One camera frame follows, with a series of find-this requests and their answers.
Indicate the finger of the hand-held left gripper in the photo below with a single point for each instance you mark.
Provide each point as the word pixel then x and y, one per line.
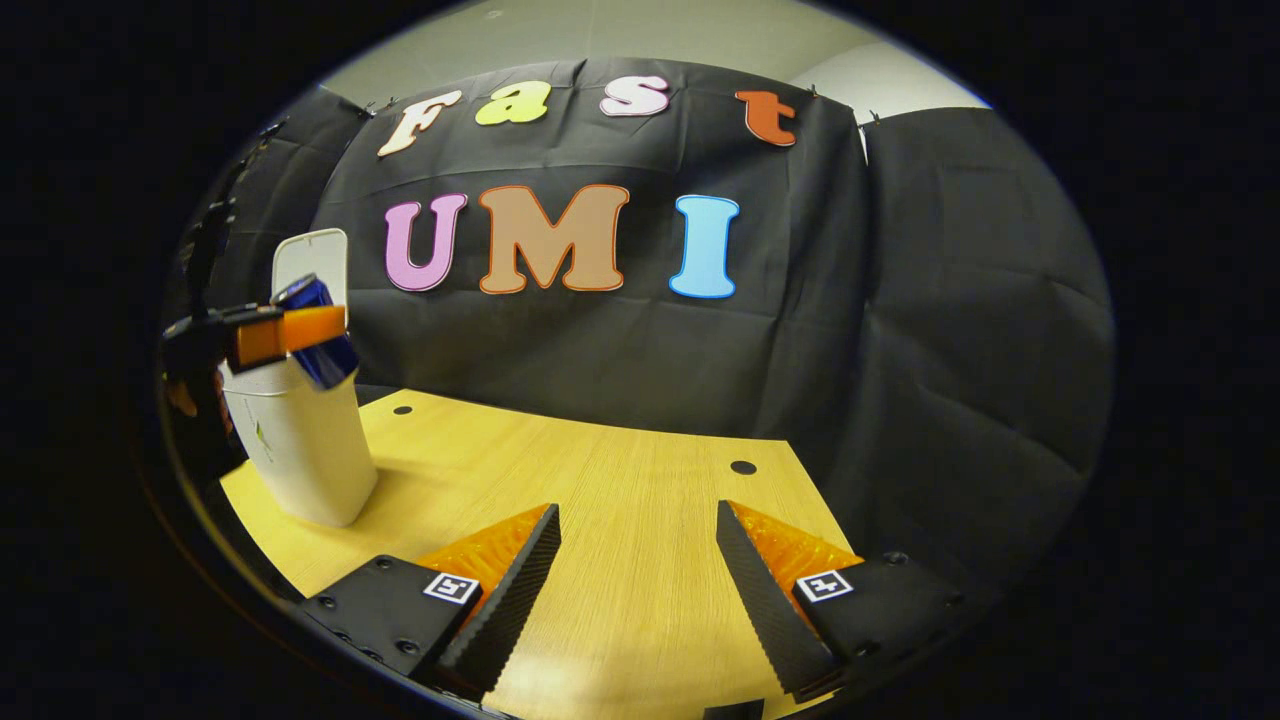
pixel 300 328

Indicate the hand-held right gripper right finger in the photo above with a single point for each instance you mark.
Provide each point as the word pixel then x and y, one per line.
pixel 765 605

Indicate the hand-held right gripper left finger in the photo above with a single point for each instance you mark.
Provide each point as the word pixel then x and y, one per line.
pixel 505 605

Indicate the blue pop can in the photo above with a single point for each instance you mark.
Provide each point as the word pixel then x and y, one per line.
pixel 332 365

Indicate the white desktop garbage bin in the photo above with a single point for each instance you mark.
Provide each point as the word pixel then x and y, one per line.
pixel 300 450

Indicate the black backdrop cloth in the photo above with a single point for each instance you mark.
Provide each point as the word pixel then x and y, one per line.
pixel 900 350

